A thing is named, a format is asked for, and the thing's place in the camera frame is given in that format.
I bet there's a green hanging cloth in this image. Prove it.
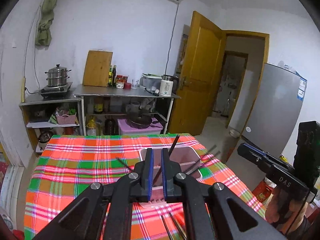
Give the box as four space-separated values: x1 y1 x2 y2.
35 0 57 47

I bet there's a low steel shelf cabinet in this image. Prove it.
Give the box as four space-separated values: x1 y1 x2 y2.
19 92 84 156

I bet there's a silver refrigerator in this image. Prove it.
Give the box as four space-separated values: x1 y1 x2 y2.
238 63 308 157

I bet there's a pink utensil basket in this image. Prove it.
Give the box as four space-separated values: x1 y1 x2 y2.
140 146 200 209

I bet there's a purple storage box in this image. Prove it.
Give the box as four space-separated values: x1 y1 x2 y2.
117 118 163 135

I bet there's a steel steamer pot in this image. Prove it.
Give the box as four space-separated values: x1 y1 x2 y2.
45 64 71 87

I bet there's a black chopstick silver patterned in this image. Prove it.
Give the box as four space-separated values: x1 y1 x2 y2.
153 166 163 187

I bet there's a yellow power strip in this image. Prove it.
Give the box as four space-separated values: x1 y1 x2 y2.
21 77 26 103

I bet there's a portable gas stove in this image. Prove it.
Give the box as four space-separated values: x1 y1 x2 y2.
39 82 72 98

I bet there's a clear plastic container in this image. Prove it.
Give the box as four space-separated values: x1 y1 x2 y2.
140 73 162 92

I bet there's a plaid tablecloth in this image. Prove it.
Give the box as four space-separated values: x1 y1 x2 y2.
24 134 265 239

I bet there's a red lid sauce jar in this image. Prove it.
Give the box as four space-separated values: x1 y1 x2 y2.
115 75 125 89

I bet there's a black wok pan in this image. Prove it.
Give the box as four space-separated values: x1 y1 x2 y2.
126 113 167 129

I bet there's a small pink basket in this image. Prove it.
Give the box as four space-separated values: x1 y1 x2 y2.
56 113 76 125

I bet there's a wooden cutting board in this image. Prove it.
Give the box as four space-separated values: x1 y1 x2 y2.
82 50 113 87

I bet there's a wooden door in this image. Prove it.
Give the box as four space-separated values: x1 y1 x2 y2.
168 11 226 135

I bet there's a dark oil bottle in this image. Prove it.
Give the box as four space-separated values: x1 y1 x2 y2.
112 65 117 87

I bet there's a white electric kettle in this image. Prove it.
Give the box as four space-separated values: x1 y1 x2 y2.
159 75 179 96

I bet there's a person's right hand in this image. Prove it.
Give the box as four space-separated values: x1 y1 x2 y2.
265 186 308 235

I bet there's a steel kitchen counter table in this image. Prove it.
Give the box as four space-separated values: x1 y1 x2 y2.
73 83 181 137

